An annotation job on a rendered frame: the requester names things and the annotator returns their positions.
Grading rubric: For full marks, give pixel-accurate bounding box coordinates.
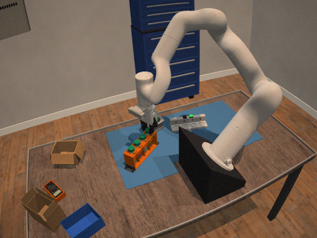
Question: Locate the blue open bin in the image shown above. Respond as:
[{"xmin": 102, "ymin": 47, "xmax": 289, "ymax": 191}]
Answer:
[{"xmin": 60, "ymin": 203, "xmax": 105, "ymax": 238}]

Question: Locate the white key housing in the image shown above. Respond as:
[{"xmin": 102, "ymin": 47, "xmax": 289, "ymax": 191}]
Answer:
[{"xmin": 154, "ymin": 112, "xmax": 165, "ymax": 132}]

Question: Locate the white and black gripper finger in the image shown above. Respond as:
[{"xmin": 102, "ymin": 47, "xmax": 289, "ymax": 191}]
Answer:
[
  {"xmin": 149, "ymin": 118, "xmax": 158, "ymax": 135},
  {"xmin": 140, "ymin": 120, "xmax": 148, "ymax": 131}
]

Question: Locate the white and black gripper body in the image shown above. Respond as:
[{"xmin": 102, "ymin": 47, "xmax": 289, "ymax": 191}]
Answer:
[{"xmin": 142, "ymin": 105, "xmax": 158, "ymax": 125}]

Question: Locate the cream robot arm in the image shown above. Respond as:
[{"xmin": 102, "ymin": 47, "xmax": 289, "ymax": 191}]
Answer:
[{"xmin": 128, "ymin": 8, "xmax": 282, "ymax": 171}]

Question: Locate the orange digital multimeter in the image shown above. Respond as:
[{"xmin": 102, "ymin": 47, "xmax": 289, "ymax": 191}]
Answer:
[{"xmin": 43, "ymin": 180, "xmax": 66, "ymax": 202}]

